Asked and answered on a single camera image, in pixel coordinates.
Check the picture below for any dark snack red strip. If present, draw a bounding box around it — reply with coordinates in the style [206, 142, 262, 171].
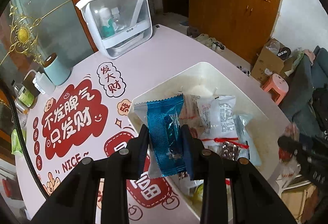
[201, 138, 249, 161]

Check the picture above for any light blue cylindrical canister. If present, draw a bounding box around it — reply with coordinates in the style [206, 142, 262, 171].
[43, 52, 71, 86]

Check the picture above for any pink plastic stool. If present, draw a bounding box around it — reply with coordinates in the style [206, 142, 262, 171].
[262, 74, 289, 105]

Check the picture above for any orange wooden cabinet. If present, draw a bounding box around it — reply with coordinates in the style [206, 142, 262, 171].
[188, 0, 280, 65]

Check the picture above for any green tissue pack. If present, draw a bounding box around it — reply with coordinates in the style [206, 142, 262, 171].
[11, 129, 23, 157]

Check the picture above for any blue foil snack packet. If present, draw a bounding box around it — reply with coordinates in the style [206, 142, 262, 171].
[133, 94, 186, 179]

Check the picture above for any cardboard box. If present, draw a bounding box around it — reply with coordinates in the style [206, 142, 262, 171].
[251, 38, 291, 85]

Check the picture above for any clear bottle green label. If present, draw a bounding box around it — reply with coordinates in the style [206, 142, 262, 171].
[12, 81, 35, 108]

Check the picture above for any small silver capped jar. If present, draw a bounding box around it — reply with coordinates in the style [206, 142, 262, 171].
[15, 99, 29, 115]

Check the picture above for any light blue snack bag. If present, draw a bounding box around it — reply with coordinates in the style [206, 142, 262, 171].
[233, 114, 262, 167]

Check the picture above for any red cookie snack packet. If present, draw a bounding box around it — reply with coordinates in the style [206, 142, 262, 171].
[179, 94, 213, 128]

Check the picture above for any white squeeze wash bottle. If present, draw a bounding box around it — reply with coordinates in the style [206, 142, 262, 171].
[24, 70, 56, 95]

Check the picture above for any pink printed table mat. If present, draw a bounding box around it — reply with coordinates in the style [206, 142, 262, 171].
[16, 25, 273, 223]

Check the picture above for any gold door ornament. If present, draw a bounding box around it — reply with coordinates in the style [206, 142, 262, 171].
[1, 0, 72, 65]

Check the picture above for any white cosmetic organizer box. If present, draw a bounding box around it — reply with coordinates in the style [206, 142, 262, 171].
[76, 0, 152, 59]

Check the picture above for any black cable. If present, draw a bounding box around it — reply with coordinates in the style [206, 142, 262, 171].
[0, 80, 50, 200]

